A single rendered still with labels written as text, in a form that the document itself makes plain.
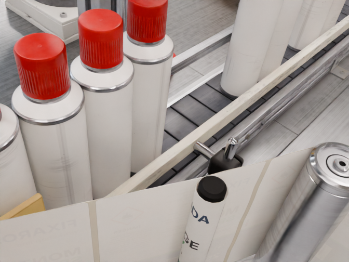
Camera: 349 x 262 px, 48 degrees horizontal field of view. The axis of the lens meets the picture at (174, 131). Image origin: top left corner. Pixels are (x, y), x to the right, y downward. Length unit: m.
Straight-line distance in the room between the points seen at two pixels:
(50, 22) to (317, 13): 0.44
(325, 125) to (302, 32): 0.18
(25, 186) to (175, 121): 0.25
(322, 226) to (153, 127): 0.20
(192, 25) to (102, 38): 0.53
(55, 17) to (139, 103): 0.38
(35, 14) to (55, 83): 0.50
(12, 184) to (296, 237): 0.20
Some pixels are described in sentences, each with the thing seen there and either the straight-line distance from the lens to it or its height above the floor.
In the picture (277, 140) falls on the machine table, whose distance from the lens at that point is 0.60.
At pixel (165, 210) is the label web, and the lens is 0.24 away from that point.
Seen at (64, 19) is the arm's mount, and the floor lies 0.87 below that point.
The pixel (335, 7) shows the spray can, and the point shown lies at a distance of 0.72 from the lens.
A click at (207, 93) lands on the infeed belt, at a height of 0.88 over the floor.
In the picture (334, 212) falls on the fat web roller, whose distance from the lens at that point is 0.26.
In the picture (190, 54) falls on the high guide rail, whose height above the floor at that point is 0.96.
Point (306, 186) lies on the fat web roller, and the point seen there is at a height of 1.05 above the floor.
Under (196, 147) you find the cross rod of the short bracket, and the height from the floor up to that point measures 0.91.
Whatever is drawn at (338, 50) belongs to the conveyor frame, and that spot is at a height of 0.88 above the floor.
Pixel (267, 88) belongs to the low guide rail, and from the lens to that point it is 0.56.
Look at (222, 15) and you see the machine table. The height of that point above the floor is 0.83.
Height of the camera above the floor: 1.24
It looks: 46 degrees down
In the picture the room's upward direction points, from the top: 8 degrees clockwise
